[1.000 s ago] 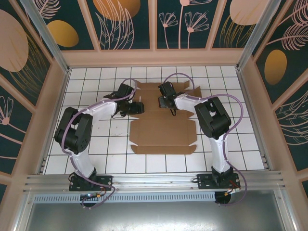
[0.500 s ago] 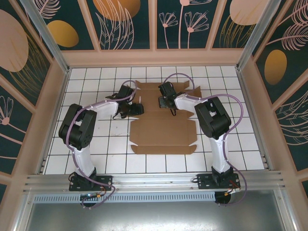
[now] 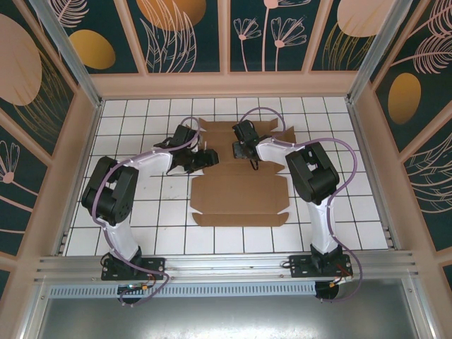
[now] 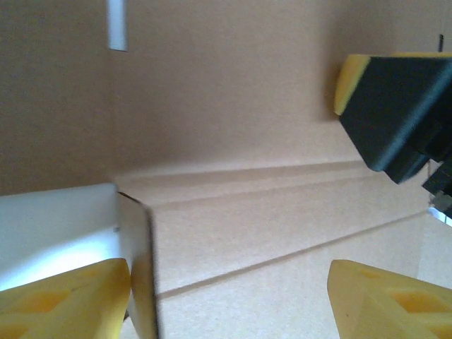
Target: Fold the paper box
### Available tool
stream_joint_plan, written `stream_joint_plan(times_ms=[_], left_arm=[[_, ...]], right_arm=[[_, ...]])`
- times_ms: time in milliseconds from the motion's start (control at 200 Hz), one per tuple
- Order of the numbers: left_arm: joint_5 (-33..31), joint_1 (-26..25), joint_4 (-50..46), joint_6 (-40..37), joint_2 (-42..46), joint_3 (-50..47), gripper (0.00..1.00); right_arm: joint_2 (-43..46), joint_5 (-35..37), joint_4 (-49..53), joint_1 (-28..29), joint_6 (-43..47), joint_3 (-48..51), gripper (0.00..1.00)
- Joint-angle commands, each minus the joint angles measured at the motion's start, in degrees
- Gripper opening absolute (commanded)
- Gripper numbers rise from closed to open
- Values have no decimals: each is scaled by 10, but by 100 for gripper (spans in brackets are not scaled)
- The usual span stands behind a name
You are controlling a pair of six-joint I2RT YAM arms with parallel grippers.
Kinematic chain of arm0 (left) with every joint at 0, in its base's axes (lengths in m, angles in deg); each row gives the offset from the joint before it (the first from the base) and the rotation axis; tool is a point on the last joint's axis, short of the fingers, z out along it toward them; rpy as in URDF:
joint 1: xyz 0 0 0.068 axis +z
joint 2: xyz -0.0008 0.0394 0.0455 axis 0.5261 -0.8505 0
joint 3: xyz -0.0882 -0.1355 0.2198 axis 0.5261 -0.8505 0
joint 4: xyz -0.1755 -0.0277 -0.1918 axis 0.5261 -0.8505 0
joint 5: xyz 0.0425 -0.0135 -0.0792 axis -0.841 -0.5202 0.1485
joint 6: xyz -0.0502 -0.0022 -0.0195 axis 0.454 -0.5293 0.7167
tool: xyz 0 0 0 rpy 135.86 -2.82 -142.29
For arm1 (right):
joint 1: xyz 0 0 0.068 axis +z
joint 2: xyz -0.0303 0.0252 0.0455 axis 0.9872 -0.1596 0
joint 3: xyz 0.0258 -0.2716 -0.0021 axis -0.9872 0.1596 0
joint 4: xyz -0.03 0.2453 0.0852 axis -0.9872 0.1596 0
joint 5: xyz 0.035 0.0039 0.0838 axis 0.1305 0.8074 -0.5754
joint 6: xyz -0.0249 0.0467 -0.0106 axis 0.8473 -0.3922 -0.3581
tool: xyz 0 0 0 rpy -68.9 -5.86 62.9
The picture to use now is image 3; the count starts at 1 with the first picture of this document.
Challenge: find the brown cardboard box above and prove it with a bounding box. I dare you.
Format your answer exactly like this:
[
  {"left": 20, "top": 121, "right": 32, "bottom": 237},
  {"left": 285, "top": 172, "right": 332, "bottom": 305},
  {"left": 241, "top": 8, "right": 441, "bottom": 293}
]
[{"left": 189, "top": 117, "right": 297, "bottom": 227}]

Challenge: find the small controller board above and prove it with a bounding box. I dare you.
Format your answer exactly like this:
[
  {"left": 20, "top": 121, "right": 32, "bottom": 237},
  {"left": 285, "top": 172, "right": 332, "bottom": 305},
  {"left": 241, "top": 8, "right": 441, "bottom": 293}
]
[{"left": 118, "top": 282, "right": 158, "bottom": 296}]

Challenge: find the grey metal sheet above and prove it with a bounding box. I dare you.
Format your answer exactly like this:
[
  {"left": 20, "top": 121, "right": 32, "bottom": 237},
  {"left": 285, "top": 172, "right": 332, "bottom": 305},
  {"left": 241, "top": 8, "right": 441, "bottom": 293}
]
[{"left": 19, "top": 277, "right": 437, "bottom": 339}]

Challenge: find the aluminium mounting rail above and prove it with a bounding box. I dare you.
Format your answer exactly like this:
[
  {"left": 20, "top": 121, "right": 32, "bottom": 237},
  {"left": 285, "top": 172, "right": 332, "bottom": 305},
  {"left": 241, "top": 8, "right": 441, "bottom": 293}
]
[{"left": 33, "top": 250, "right": 421, "bottom": 283}]

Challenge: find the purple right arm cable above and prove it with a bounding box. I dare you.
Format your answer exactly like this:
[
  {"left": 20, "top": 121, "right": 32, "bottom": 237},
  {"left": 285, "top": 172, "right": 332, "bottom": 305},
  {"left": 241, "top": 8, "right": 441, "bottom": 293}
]
[{"left": 242, "top": 106, "right": 364, "bottom": 304}]

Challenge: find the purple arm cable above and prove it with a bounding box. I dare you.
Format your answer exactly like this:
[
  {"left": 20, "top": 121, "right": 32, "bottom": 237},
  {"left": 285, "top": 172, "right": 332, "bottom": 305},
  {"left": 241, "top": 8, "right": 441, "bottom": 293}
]
[
  {"left": 242, "top": 106, "right": 364, "bottom": 304},
  {"left": 90, "top": 115, "right": 204, "bottom": 308}
]

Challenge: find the aluminium side rail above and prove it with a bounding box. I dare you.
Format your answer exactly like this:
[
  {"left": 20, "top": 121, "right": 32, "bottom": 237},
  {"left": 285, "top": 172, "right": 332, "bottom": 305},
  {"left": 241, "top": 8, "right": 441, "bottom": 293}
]
[{"left": 345, "top": 100, "right": 397, "bottom": 250}]

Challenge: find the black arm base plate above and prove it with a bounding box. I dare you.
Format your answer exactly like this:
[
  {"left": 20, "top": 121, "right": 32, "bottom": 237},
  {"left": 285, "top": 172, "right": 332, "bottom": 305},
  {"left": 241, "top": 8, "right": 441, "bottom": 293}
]
[
  {"left": 101, "top": 256, "right": 167, "bottom": 282},
  {"left": 288, "top": 254, "right": 354, "bottom": 280}
]

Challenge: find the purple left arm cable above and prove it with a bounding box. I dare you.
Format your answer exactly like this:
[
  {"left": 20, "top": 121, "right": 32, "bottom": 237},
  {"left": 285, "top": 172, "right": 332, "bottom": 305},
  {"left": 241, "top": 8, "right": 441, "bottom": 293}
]
[{"left": 90, "top": 115, "right": 204, "bottom": 308}]

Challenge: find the grey slotted cable duct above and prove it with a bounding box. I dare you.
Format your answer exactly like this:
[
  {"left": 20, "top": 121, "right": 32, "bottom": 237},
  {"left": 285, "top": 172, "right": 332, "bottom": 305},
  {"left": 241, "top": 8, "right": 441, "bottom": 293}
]
[{"left": 49, "top": 281, "right": 317, "bottom": 298}]

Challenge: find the aluminium corner post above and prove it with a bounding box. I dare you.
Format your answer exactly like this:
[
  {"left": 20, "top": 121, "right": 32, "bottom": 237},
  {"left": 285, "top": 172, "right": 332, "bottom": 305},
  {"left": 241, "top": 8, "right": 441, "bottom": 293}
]
[
  {"left": 345, "top": 0, "right": 409, "bottom": 105},
  {"left": 28, "top": 0, "right": 105, "bottom": 111}
]

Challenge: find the yellow connector with wires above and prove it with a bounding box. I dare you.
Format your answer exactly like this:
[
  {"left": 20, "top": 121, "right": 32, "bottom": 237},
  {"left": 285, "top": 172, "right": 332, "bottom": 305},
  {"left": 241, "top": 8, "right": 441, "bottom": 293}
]
[{"left": 330, "top": 273, "right": 355, "bottom": 289}]

